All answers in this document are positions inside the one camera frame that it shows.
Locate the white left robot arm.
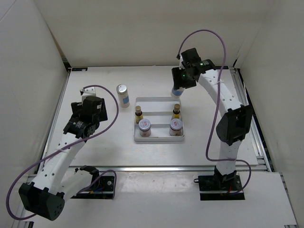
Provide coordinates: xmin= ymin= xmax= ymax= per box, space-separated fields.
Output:
xmin=19 ymin=96 xmax=108 ymax=221

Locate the white-lid spice jar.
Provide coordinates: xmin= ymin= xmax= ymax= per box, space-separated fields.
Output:
xmin=169 ymin=118 xmax=183 ymax=136
xmin=138 ymin=119 xmax=151 ymax=137

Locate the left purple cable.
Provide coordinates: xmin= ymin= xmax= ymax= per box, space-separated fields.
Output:
xmin=5 ymin=85 xmax=119 ymax=219

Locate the tall blue-label shaker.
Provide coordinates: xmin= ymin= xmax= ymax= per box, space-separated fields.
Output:
xmin=171 ymin=87 xmax=185 ymax=99
xmin=116 ymin=84 xmax=130 ymax=108

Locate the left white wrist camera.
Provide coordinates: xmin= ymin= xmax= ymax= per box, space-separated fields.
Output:
xmin=80 ymin=86 xmax=96 ymax=102

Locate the yellow-label sauce bottle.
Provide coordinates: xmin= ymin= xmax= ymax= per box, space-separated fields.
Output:
xmin=135 ymin=105 xmax=143 ymax=124
xmin=171 ymin=104 xmax=181 ymax=119

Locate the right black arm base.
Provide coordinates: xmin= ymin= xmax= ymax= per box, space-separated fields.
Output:
xmin=193 ymin=175 xmax=245 ymax=201

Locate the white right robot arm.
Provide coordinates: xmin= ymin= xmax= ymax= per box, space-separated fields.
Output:
xmin=171 ymin=48 xmax=253 ymax=190

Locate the white divided tray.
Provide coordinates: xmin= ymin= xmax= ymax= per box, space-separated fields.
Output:
xmin=133 ymin=96 xmax=185 ymax=143

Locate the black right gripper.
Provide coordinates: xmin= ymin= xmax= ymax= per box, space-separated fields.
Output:
xmin=172 ymin=66 xmax=197 ymax=91

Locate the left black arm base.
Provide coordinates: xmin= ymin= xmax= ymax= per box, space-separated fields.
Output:
xmin=71 ymin=165 xmax=117 ymax=200

